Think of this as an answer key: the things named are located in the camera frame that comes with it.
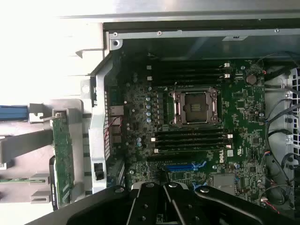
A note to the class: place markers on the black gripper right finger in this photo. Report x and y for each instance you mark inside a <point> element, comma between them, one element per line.
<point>211,206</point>

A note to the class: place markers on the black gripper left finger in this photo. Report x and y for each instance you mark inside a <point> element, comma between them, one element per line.
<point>100,206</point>

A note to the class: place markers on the grey chipset heatsink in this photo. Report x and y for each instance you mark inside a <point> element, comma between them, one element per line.
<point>223,184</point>

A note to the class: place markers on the blue expansion slot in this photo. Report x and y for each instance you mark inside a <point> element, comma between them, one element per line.
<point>182,167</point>

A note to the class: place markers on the open black PC case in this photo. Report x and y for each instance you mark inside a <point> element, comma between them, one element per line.
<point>98,140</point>

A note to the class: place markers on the green RAM stick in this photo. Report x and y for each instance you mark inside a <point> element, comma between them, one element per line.
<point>18,181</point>
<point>187,137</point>

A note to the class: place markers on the green motherboard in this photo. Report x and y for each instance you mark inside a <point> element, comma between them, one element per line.
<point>243,122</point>

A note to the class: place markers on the grey parts rack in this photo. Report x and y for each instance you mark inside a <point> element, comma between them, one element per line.
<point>25,143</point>

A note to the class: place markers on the metal CPU socket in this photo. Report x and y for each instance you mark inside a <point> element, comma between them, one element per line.
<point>195,106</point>

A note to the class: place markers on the hard disk in blue caddy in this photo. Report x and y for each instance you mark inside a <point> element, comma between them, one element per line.
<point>11,113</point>

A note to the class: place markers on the perforated metal disk bay cage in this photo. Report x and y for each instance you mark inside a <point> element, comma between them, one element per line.
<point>294,105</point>

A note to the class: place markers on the silver coin cell battery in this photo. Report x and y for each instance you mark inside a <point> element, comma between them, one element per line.
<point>251,79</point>

